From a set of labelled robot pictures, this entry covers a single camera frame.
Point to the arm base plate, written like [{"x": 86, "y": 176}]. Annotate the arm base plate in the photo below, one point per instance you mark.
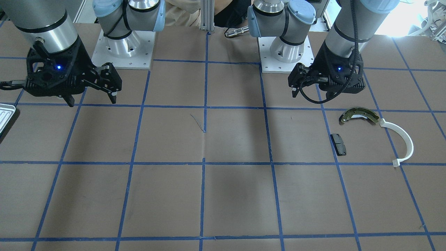
[
  {"x": 139, "y": 52},
  {"x": 268, "y": 59}
]

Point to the aluminium frame post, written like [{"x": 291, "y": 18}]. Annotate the aluminium frame post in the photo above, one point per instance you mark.
[{"x": 207, "y": 16}]

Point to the white curved plastic bracket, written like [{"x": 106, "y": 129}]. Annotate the white curved plastic bracket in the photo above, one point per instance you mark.
[{"x": 404, "y": 135}]

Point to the small black brake pad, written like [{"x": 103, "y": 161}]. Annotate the small black brake pad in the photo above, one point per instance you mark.
[{"x": 338, "y": 144}]

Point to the silver ribbed metal tray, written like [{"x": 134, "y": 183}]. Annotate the silver ribbed metal tray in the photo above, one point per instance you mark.
[{"x": 6, "y": 114}]

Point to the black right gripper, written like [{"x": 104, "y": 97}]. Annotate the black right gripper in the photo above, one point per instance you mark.
[{"x": 82, "y": 61}]

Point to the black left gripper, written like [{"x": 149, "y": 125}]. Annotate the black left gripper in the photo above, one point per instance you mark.
[{"x": 317, "y": 68}]

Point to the person in beige shirt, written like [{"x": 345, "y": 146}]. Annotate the person in beige shirt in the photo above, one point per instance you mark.
[{"x": 227, "y": 13}]

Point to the olive curved brake shoe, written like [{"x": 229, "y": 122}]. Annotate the olive curved brake shoe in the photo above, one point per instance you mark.
[{"x": 359, "y": 113}]

